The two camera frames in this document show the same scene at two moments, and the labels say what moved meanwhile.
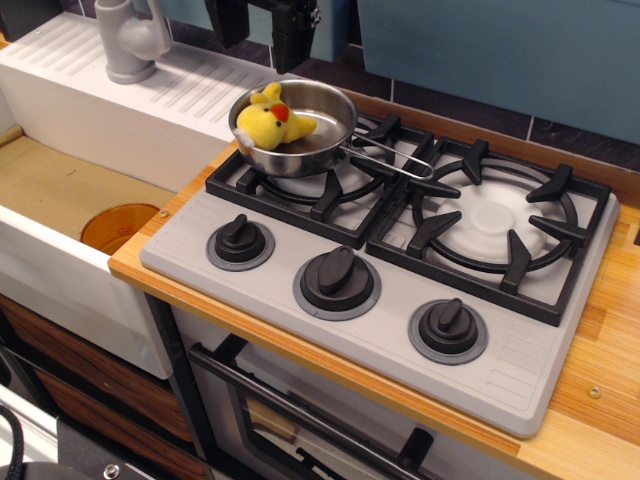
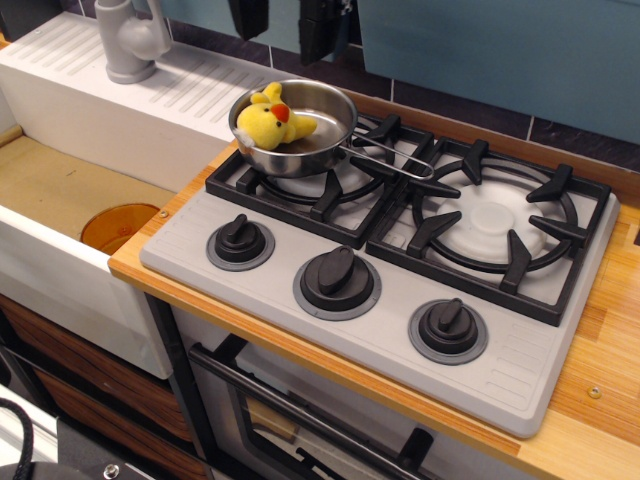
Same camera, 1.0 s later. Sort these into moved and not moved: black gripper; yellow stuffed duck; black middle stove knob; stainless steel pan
Moved: black gripper
Not moved: stainless steel pan; yellow stuffed duck; black middle stove knob
